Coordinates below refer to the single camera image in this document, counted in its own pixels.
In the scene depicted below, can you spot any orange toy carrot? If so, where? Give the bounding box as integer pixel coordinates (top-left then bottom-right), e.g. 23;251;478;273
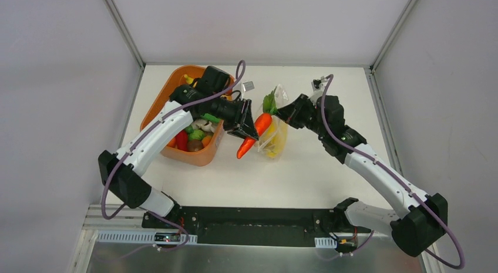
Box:
236;112;273;160

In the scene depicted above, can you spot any yellow banana bunch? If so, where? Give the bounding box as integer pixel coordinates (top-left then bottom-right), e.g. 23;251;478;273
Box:
263;122;288;159

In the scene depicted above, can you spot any clear zip top bag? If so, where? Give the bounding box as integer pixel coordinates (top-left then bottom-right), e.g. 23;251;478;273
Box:
254;84;288;160

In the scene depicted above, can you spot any red toy pepper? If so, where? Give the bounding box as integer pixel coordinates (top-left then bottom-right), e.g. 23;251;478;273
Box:
175;130;189;151

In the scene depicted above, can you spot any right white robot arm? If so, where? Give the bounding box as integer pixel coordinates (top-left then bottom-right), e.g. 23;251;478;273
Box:
276;94;448;257

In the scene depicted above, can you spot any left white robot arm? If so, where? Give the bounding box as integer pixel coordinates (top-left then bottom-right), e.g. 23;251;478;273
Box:
98;85;258;229

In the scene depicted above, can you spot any white toy mushroom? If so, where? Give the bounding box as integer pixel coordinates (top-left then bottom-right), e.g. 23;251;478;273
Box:
191;119;216;133

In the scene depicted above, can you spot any orange plastic bin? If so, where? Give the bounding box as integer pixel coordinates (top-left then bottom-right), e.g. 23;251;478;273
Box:
140;65;225;167

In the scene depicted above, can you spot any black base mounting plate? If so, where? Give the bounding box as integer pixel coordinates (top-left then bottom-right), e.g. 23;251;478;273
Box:
166;206;370;247

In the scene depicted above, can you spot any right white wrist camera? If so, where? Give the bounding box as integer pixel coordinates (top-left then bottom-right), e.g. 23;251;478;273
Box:
311;77;328;96

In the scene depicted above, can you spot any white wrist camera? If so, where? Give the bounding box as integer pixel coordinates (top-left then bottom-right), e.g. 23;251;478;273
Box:
241;81;255;92
311;77;328;96

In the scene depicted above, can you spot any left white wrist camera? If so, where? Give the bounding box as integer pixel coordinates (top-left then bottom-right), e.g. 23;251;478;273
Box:
241;81;255;92

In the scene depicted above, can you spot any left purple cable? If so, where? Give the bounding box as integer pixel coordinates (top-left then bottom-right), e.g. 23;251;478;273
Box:
100;60;247;220

